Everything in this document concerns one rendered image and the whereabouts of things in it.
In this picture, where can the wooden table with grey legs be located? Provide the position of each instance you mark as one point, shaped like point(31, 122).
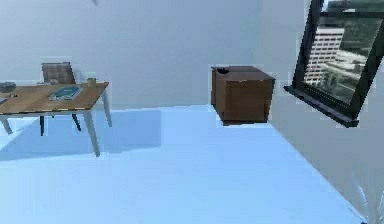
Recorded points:
point(33, 100)

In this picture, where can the blue book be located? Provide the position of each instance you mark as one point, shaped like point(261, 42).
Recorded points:
point(65, 93)

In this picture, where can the small black object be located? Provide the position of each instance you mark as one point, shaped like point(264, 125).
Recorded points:
point(222, 70)

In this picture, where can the brown slatted chair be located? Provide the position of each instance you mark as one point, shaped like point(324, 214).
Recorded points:
point(58, 72)

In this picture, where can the dark grey bowl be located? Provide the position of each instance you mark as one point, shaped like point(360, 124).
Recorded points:
point(6, 86)

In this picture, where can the black framed window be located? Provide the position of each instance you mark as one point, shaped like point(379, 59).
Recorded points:
point(340, 60)

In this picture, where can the brown wooden cabinet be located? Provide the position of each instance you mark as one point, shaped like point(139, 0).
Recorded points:
point(245, 96)

